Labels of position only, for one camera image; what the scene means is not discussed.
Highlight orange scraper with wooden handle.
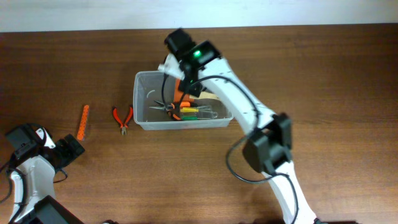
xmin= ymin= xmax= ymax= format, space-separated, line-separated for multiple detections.
xmin=174 ymin=79 xmax=219 ymax=102

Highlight orange drill bit holder strip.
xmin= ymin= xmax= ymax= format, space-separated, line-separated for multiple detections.
xmin=76 ymin=105 xmax=90 ymax=141

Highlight clear case of screwdrivers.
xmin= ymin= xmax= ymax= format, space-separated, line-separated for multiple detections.
xmin=180 ymin=106 xmax=218 ymax=120

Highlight orange-black needle nose pliers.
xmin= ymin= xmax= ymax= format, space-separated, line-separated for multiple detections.
xmin=151 ymin=100 xmax=198 ymax=121

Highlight small red-handled cutting pliers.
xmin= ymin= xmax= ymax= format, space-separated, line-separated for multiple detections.
xmin=112 ymin=105 xmax=134 ymax=136

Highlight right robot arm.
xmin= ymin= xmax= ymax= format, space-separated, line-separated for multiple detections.
xmin=158 ymin=29 xmax=321 ymax=223

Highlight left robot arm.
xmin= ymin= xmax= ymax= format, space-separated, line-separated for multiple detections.
xmin=1 ymin=123 xmax=85 ymax=223

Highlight clear plastic container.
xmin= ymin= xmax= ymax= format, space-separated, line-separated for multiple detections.
xmin=133 ymin=71 xmax=233 ymax=131

